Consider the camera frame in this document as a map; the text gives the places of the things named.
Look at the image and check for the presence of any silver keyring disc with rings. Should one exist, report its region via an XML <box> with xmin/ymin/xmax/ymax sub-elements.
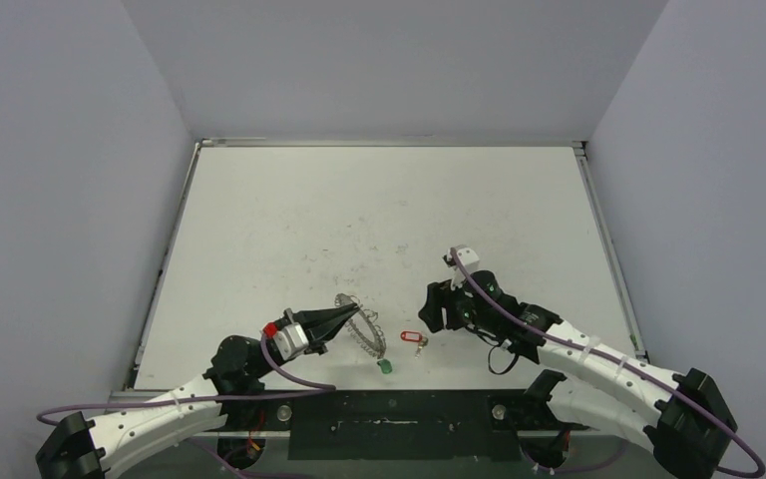
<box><xmin>334</xmin><ymin>293</ymin><xmax>387</xmax><ymax>360</ymax></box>

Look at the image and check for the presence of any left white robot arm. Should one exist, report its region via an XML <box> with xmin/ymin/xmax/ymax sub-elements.
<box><xmin>35</xmin><ymin>303</ymin><xmax>362</xmax><ymax>478</ymax></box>

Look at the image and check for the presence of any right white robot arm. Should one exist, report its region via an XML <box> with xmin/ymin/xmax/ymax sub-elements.
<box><xmin>418</xmin><ymin>270</ymin><xmax>737</xmax><ymax>478</ymax></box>

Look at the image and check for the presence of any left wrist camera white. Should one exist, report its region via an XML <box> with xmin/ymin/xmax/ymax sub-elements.
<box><xmin>262</xmin><ymin>322</ymin><xmax>310</xmax><ymax>364</ymax></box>

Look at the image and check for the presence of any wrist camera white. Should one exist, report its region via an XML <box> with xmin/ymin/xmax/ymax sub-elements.
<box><xmin>444</xmin><ymin>244</ymin><xmax>480</xmax><ymax>289</ymax></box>
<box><xmin>262</xmin><ymin>322</ymin><xmax>310</xmax><ymax>364</ymax></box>

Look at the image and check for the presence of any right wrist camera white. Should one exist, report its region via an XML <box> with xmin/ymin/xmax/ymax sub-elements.
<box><xmin>444</xmin><ymin>244</ymin><xmax>480</xmax><ymax>289</ymax></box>

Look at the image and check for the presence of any key with red tag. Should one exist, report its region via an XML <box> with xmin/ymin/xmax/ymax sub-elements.
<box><xmin>400</xmin><ymin>330</ymin><xmax>429</xmax><ymax>358</ymax></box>

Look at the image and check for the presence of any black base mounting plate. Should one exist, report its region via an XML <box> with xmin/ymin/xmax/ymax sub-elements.
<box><xmin>205</xmin><ymin>389</ymin><xmax>579</xmax><ymax>468</ymax></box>

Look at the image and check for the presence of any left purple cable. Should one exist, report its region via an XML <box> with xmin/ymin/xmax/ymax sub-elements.
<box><xmin>35</xmin><ymin>326</ymin><xmax>338</xmax><ymax>479</ymax></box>

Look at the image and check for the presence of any aluminium frame rail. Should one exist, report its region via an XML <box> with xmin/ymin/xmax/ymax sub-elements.
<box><xmin>108</xmin><ymin>388</ymin><xmax>211</xmax><ymax>403</ymax></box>

